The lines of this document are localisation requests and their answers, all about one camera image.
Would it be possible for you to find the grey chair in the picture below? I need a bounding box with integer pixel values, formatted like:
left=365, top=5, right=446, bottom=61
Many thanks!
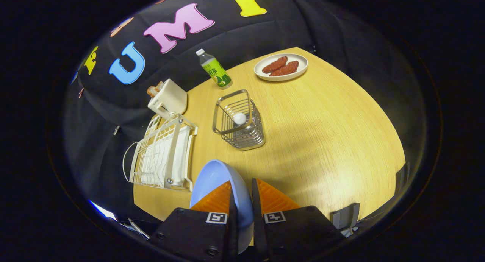
left=330, top=203, right=360, bottom=238
left=394, top=162, right=411, bottom=196

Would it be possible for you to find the black backdrop cloth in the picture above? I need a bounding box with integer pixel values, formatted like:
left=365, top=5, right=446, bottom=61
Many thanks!
left=63, top=0, right=436, bottom=217

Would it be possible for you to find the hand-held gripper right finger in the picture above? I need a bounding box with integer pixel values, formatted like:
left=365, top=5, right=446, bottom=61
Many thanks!
left=252, top=178, right=344, bottom=262

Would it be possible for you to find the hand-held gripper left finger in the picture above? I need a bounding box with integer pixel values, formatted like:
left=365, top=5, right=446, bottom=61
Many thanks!
left=149, top=180, right=240, bottom=262

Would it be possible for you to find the white divided condiment dish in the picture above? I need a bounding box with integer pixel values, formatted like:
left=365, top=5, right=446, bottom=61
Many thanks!
left=146, top=114, right=162, bottom=138

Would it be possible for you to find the red-brown meat piece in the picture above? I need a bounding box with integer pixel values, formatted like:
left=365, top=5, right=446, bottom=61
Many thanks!
left=262, top=56, right=288, bottom=74
left=269, top=61, right=299, bottom=77

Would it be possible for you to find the green label drink bottle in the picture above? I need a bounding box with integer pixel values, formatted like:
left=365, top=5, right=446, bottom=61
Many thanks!
left=196, top=48, right=233, bottom=90

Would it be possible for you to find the white toaster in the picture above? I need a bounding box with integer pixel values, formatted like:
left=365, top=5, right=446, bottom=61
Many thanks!
left=147, top=79, right=188, bottom=119

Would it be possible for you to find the white oval dish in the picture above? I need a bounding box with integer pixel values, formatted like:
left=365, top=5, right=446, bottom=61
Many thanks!
left=253, top=53, right=308, bottom=82

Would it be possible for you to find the silver wire basket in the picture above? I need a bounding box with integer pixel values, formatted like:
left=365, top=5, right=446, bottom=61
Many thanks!
left=212, top=89, right=266, bottom=151

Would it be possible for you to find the white wire dish rack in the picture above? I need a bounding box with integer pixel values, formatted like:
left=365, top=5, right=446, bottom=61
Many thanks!
left=122, top=112, right=198, bottom=192

